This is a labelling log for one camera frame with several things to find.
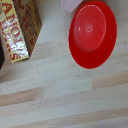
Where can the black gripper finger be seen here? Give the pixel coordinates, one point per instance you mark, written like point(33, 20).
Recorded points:
point(1, 56)

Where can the yellow red food box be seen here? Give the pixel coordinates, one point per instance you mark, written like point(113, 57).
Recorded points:
point(20, 26)

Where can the red plastic bowl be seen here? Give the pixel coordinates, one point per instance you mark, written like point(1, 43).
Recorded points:
point(91, 30)

